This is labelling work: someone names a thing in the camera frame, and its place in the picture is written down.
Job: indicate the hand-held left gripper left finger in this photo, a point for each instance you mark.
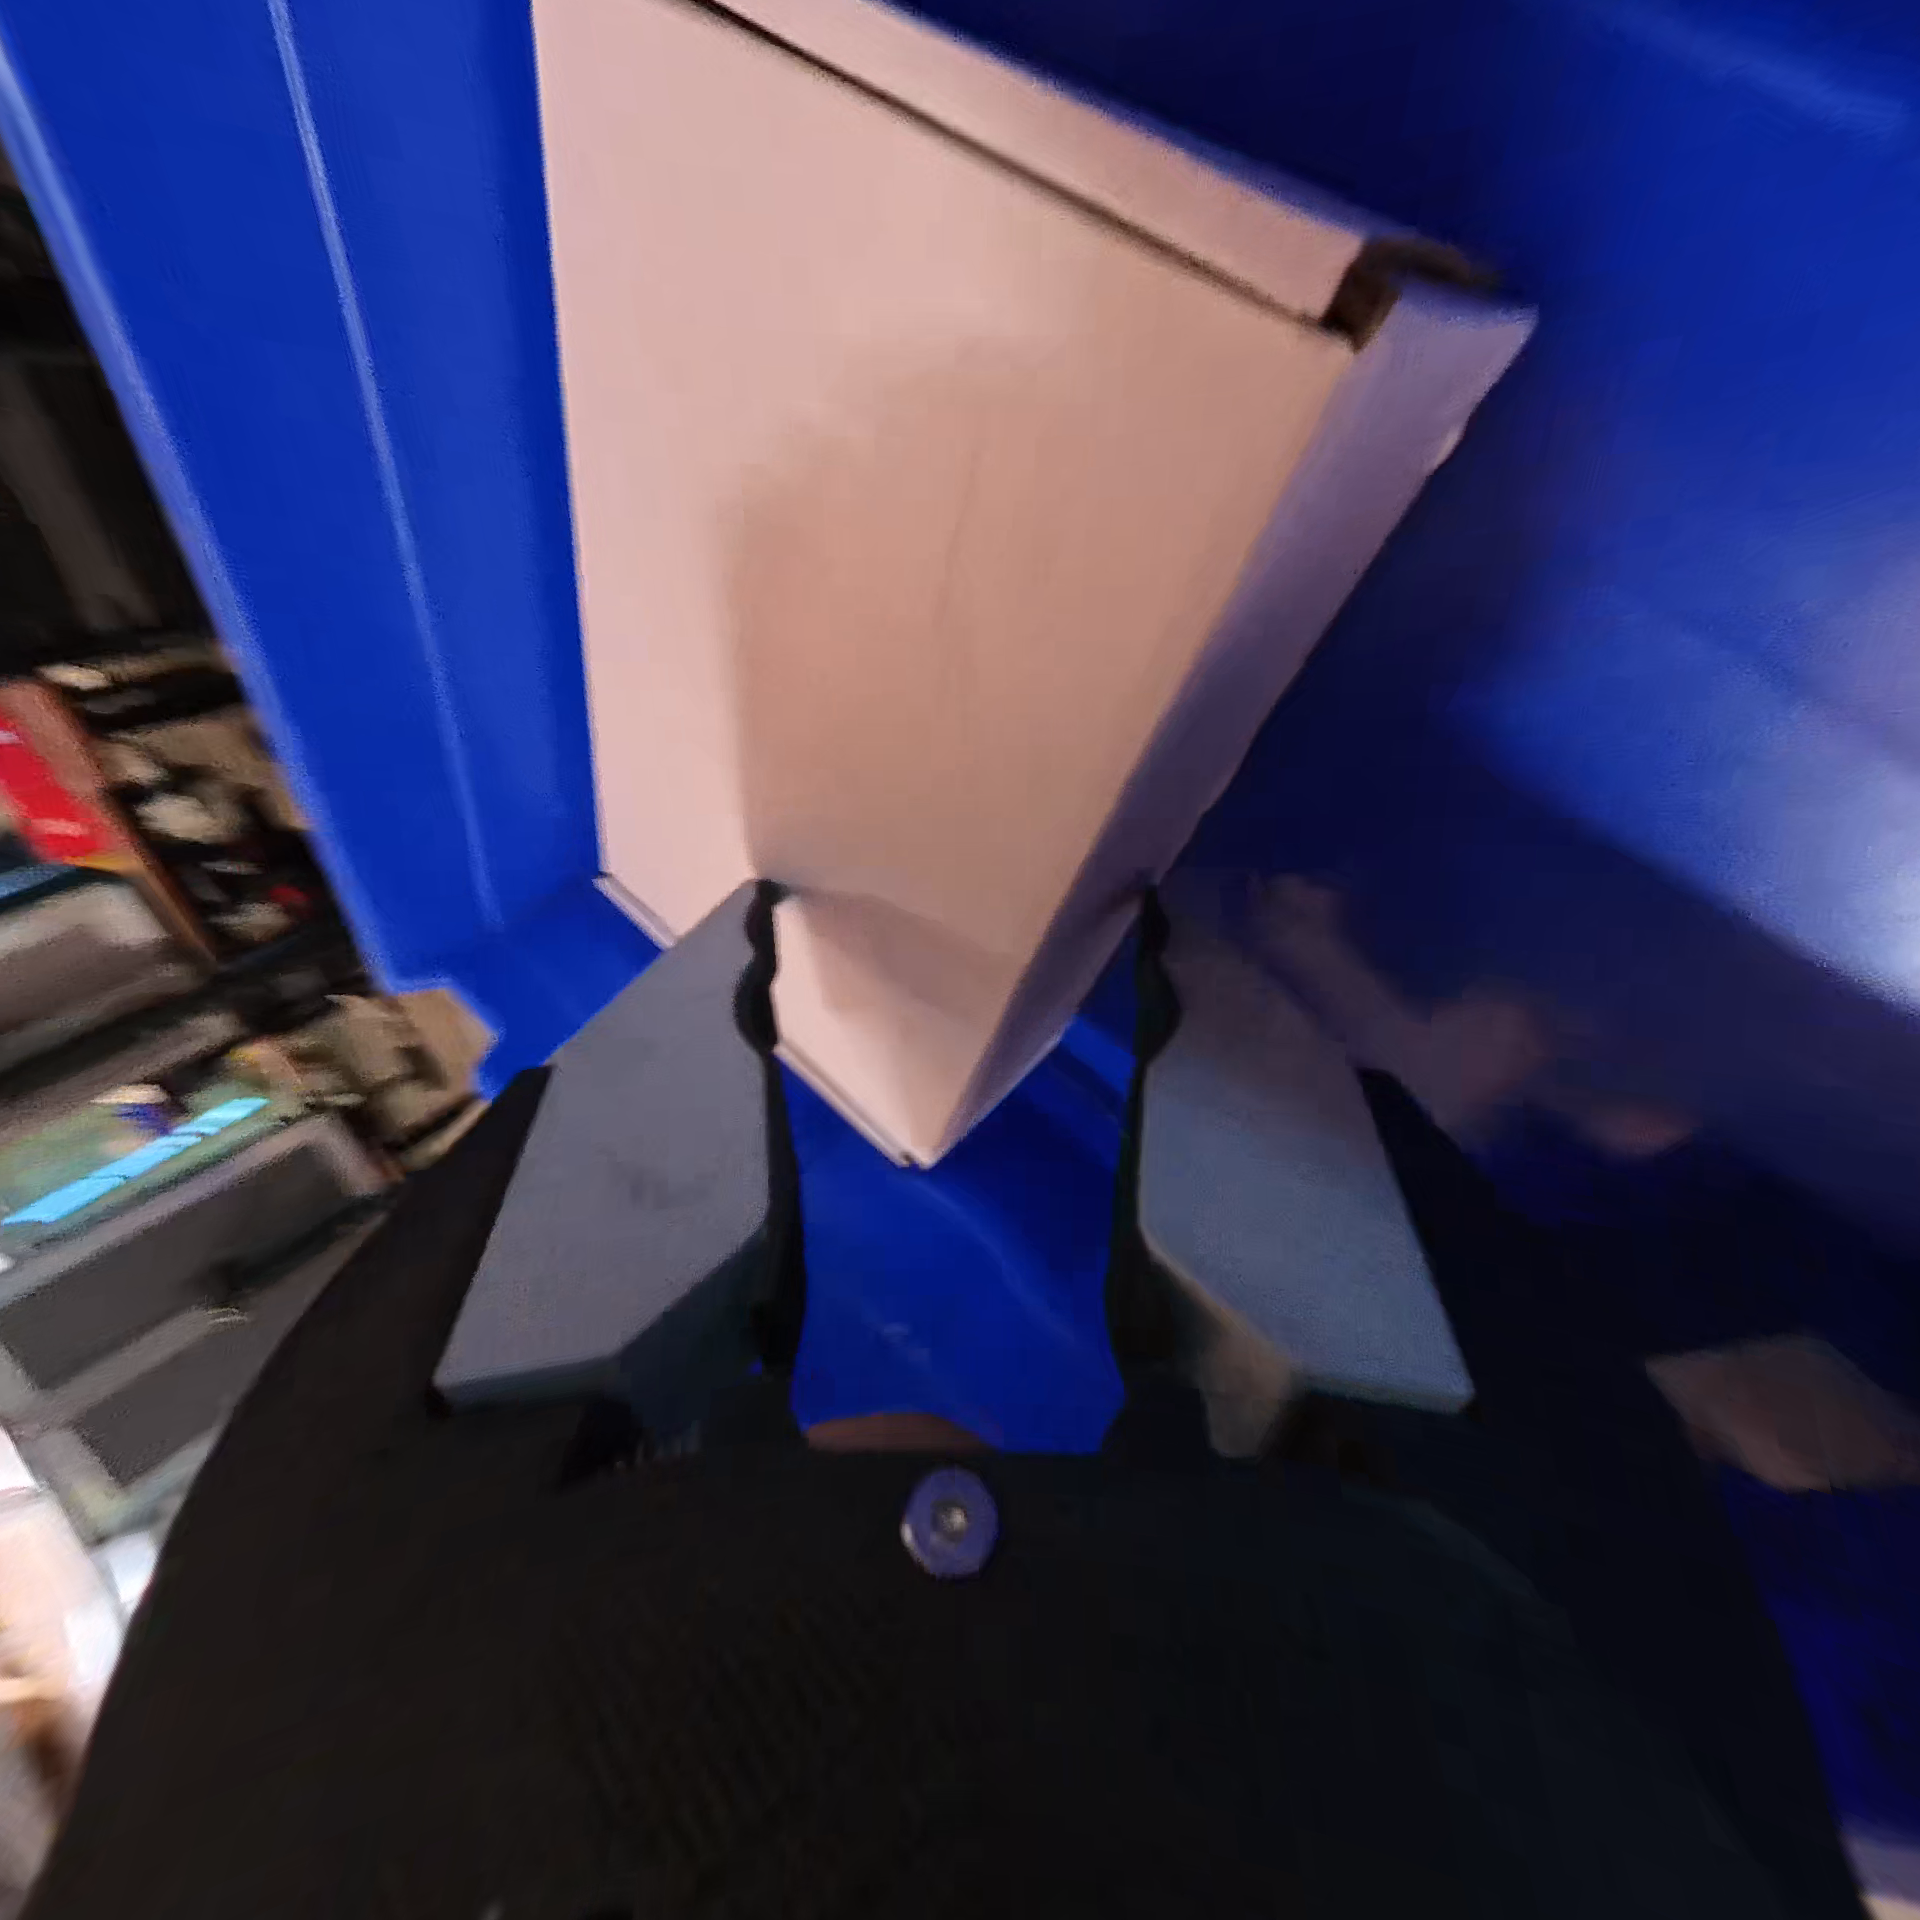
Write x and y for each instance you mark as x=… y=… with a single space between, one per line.
x=630 y=1200

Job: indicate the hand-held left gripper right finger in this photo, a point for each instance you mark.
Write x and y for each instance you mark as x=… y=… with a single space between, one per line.
x=1291 y=1231

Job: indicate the white cardboard mailer box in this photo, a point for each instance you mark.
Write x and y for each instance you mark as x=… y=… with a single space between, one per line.
x=932 y=525

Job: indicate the blue plastic bin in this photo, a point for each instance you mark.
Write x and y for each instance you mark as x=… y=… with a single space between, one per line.
x=1652 y=599

